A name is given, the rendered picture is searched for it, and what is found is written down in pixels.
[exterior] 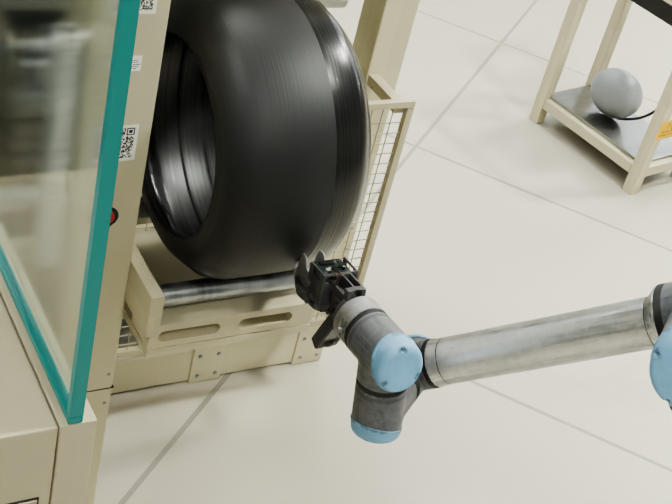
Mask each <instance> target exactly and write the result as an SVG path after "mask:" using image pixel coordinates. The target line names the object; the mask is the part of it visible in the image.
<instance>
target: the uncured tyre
mask: <svg viewBox="0 0 672 504"><path fill-rule="evenodd" d="M370 160H371V119H370V109H369V102H368V96H367V90H366V86H365V81H364V77H363V74H362V70H361V67H360V64H359V61H358V58H357V55H356V53H355V51H354V48H353V46H352V44H351V42H350V40H349V38H348V36H347V34H346V33H345V31H344V30H343V28H342V27H341V25H340V24H339V23H338V21H337V20H336V19H335V18H334V17H333V15H332V14H331V13H330V12H329V11H328V10H327V8H326V7H325V6H324V5H323V4H322V3H321V2H320V1H319V0H171V3H170V10H169V17H168V23H167V30H166V36H165V43H164V49H163V56H162V62H161V69H160V75H159V82H158V88H157V95H156V101H155V108H154V114H153V121H152V128H151V134H150V141H149V147H148V154H147V160H146V167H145V173H144V180H143V186H142V195H143V198H144V202H145V205H146V208H147V211H148V213H149V216H150V218H151V221H152V223H153V225H154V228H155V230H156V232H157V233H158V235H159V237H160V239H161V240H162V242H163V243H164V245H165V246H166V248H167V249H168V250H169V251H170V252H171V253H172V254H173V255H174V256H175V257H176V258H178V259H179V260H180V261H181V262H182V263H184V264H185V265H186V266H187V267H189V268H190V269H191V270H192V271H194V272H195V273H197V274H199V275H201V276H204V277H209V278H216V279H222V280H226V279H234V278H241V277H249V276H256V275H263V274H271V273H278V272H285V271H292V270H294V267H295V263H296V261H300V258H301V255H302V254H303V253H305V254H306V256H307V259H308V263H310V264H311V261H313V262H314V260H315V258H316V256H317V254H318V252H319V251H322V252H323V253H324V254H325V258H327V257H328V256H329V255H331V254H332V253H333V252H334V251H335V249H336V248H337V247H338V246H339V244H340V243H341V241H342V240H343V238H344V237H345V235H346V234H347V232H348V230H349V229H350V227H351V226H352V224H353V222H354V221H355V219H356V217H357V215H358V212H359V210H360V207H361V205H362V202H363V198H364V195H365V191H366V187H367V182H368V176H369V170H370Z"/></svg>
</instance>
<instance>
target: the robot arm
mask: <svg viewBox="0 0 672 504"><path fill-rule="evenodd" d="M347 263H348V264H349V265H350V266H351V267H352V268H353V271H351V270H350V269H349V268H348V267H347ZM358 272H359V271H358V270H357V269H356V268H355V267H354V266H353V265H352V264H351V263H350V261H349V260H348V259H347V258H346V257H343V262H342V261H341V259H340V258H338V259H331V260H326V258H325V254H324V253H323V252H322V251H319V252H318V254H317V256H316V258H315V260H314V262H313V261H311V264H310V263H308V259H307V256H306V254H305V253H303V254H302V255H301V258H300V261H296V263H295V267H294V279H295V290H296V293H297V295H298V296H299V297H300V298H301V299H302V300H303V301H304V302H305V304H309V305H310V306H311V307H312V308H313V309H314V310H317V311H320V312H325V313H326V315H328V316H327V318H326V319H325V320H324V322H323V323H322V324H321V326H320V327H319V328H318V330H317V331H316V332H315V334H314V335H313V337H312V338H311V339H312V342H313V345H314V348H315V349H319V348H324V347H331V346H334V345H336V344H337V343H338V342H339V341H340V339H341V341H342V342H343V343H344V344H345V345H346V347H347V348H348V349H349V350H350V352H351V353H352V354H353V355H354V356H355V357H356V359H357V360H358V367H357V376H356V383H355V391H354V399H353V406H352V413H351V414H350V418H351V428H352V431H353V432H354V433H355V435H357V436H358V437H359V438H361V439H362V440H365V441H368V442H370V443H375V444H386V443H390V442H393V441H395V440H396V439H397V438H398V437H399V436H400V433H401V431H402V429H403V426H402V422H403V418H404V416H405V415H406V413H407V412H408V410H409V409H410V408H411V406H412V405H413V404H414V402H415V401H416V400H417V398H418V397H419V395H420V394H421V393H422V392H423V391H425V390H430V389H436V388H441V387H445V386H447V385H451V384H456V383H462V382H468V381H474V380H479V379H485V378H491V377H496V376H502V375H508V374H514V373H519V372H525V371H531V370H536V369H542V368H548V367H553V366H559V365H565V364H571V363H576V362H582V361H588V360H593V359H599V358H605V357H610V356H616V355H622V354H628V353H633V352H639V351H645V350H650V349H652V352H651V356H650V363H649V375H650V380H651V383H652V385H653V388H654V390H655V391H656V393H657V394H658V395H659V397H660V398H661V399H662V400H666V401H667V402H668V404H669V407H670V410H671V411H672V282H667V283H662V284H658V285H655V286H654V288H653V289H652V291H651V293H650V294H649V296H646V297H641V298H636V299H631V300H626V301H621V302H616V303H611V304H606V305H601V306H596V307H591V308H586V309H581V310H576V311H571V312H566V313H561V314H556V315H551V316H546V317H541V318H536V319H531V320H526V321H521V322H516V323H511V324H506V325H501V326H496V327H491V328H486V329H481V330H476V331H471V332H466V333H461V334H456V335H451V336H446V337H441V338H429V337H427V336H425V335H421V334H410V335H406V334H405V333H404V332H403V331H402V330H401V329H400V327H399V326H398V325H397V324H396V323H395V322H394V321H393V320H392V319H391V318H390V317H389V316H388V314H387V313H386V312H385V311H384V310H383V309H382V308H381V307H380V306H379V304H378V303H377V302H376V301H375V300H374V299H373V298H370V297H368V296H365V295H366V290H367V289H366V288H365V287H364V286H363V285H362V284H361V283H360V282H359V281H358V280H357V277H358Z"/></svg>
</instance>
